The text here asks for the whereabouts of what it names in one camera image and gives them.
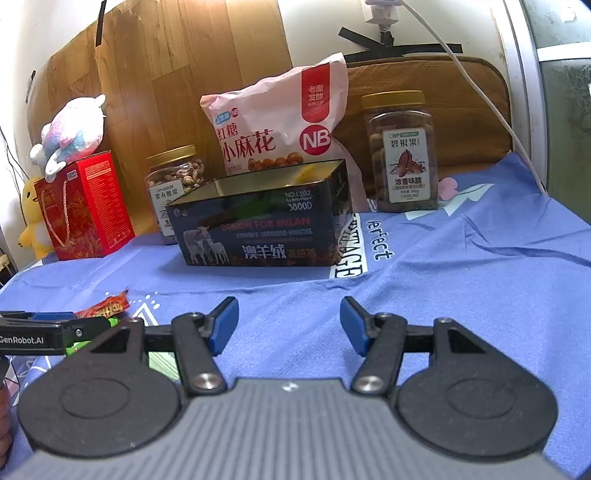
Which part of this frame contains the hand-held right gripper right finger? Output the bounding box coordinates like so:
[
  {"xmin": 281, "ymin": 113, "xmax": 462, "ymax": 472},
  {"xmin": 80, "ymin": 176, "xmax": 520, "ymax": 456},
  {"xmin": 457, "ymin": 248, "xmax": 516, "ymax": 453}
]
[{"xmin": 339, "ymin": 296, "xmax": 490, "ymax": 398}]

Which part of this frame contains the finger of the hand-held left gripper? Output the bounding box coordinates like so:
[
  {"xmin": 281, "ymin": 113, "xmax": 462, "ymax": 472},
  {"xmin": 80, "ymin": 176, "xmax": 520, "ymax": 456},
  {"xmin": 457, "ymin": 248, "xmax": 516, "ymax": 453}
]
[
  {"xmin": 0, "ymin": 311, "xmax": 78, "ymax": 323},
  {"xmin": 61, "ymin": 318, "xmax": 122, "ymax": 346}
]

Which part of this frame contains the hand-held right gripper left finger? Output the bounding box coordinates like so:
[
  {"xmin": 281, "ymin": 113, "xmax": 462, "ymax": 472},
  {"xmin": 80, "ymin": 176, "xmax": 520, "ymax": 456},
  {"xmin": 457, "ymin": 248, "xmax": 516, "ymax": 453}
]
[{"xmin": 90, "ymin": 296, "xmax": 240, "ymax": 398}]

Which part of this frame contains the orange red snack packet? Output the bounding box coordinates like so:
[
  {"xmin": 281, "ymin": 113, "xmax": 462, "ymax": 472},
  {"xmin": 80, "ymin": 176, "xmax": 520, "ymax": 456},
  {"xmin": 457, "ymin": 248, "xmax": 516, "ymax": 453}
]
[{"xmin": 74, "ymin": 290, "xmax": 131, "ymax": 320}]

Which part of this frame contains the dark cardboard box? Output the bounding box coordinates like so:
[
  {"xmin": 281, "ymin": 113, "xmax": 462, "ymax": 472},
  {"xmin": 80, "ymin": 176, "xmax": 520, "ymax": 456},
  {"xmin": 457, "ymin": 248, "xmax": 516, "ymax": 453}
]
[{"xmin": 165, "ymin": 158, "xmax": 355, "ymax": 268}]

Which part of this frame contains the person's left hand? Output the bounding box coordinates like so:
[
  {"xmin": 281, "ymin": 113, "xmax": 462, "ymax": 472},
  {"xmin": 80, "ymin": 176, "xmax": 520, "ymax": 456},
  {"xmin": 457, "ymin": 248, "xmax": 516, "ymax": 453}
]
[{"xmin": 0, "ymin": 382, "xmax": 17, "ymax": 464}]

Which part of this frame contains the yellow duck plush toy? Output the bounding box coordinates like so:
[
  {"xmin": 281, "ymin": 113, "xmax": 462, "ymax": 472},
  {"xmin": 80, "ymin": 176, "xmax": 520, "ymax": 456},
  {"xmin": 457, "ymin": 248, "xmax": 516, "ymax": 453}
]
[{"xmin": 18, "ymin": 175, "xmax": 55, "ymax": 259}]

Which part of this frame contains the red gift box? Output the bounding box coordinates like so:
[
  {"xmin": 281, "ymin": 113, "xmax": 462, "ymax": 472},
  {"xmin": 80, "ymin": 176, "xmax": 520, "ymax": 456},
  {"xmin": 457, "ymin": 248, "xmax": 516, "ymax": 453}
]
[{"xmin": 34, "ymin": 151, "xmax": 136, "ymax": 261}]

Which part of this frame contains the blue printed blanket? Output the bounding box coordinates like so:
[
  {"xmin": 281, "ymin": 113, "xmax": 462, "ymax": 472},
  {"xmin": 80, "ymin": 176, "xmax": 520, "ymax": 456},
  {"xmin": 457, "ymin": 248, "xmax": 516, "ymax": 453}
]
[{"xmin": 0, "ymin": 152, "xmax": 591, "ymax": 480}]

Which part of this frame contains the short nut jar yellow lid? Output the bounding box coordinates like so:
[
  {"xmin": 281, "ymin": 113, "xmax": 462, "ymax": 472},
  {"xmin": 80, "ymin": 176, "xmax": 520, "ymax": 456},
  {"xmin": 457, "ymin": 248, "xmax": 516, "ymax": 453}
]
[{"xmin": 145, "ymin": 144, "xmax": 208, "ymax": 245}]

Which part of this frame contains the pink white plush toy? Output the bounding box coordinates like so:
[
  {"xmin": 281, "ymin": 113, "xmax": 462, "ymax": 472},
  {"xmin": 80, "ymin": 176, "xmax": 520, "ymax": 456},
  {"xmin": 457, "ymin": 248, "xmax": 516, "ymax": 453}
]
[{"xmin": 28, "ymin": 93, "xmax": 107, "ymax": 182}]

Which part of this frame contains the tall pecan jar yellow lid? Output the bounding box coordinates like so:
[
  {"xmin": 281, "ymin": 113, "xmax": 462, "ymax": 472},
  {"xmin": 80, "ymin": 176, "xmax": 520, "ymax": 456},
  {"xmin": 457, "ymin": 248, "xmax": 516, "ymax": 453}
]
[{"xmin": 361, "ymin": 91, "xmax": 441, "ymax": 212}]

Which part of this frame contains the large pink snack bag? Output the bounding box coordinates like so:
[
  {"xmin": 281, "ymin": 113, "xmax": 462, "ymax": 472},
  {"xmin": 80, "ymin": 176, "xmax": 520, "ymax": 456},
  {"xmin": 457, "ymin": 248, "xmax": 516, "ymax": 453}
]
[{"xmin": 200, "ymin": 52, "xmax": 370, "ymax": 204}]

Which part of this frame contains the brown cushion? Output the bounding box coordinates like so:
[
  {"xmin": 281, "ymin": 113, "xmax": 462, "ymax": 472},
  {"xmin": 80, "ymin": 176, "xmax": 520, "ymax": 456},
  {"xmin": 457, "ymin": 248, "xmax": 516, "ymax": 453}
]
[{"xmin": 345, "ymin": 56, "xmax": 511, "ymax": 197}]

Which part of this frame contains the wooden board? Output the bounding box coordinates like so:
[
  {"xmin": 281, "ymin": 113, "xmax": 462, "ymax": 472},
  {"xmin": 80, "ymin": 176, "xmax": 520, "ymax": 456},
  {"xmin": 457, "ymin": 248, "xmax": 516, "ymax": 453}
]
[{"xmin": 25, "ymin": 0, "xmax": 294, "ymax": 237}]

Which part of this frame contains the black tape cross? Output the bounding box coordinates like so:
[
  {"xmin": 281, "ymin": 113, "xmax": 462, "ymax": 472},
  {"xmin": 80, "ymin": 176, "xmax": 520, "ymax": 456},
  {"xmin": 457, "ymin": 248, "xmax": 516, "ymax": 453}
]
[{"xmin": 338, "ymin": 26, "xmax": 463, "ymax": 64}]

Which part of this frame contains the frosted window glass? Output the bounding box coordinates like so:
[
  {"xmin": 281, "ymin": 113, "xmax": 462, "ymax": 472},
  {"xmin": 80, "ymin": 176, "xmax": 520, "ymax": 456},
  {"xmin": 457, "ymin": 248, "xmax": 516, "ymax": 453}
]
[{"xmin": 522, "ymin": 0, "xmax": 591, "ymax": 265}]

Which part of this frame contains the black tape strip on board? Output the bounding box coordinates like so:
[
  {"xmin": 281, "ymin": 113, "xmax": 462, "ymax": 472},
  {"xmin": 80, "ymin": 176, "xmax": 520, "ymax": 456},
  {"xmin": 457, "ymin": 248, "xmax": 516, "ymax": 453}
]
[{"xmin": 95, "ymin": 0, "xmax": 108, "ymax": 47}]

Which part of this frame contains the white charging cable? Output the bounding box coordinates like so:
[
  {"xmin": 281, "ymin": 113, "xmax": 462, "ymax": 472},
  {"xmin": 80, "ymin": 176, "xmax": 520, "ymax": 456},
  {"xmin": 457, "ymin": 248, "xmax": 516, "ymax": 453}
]
[{"xmin": 401, "ymin": 0, "xmax": 549, "ymax": 197}]

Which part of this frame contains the white window frame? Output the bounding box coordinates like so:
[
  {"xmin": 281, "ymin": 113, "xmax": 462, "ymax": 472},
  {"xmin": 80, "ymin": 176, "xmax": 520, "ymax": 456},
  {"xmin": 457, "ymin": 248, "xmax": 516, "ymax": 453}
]
[{"xmin": 503, "ymin": 0, "xmax": 551, "ymax": 195}]

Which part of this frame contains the white wall charger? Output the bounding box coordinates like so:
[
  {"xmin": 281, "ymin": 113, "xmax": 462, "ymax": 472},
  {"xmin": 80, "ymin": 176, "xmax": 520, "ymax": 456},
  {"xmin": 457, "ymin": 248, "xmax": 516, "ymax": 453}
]
[{"xmin": 365, "ymin": 0, "xmax": 402, "ymax": 27}]

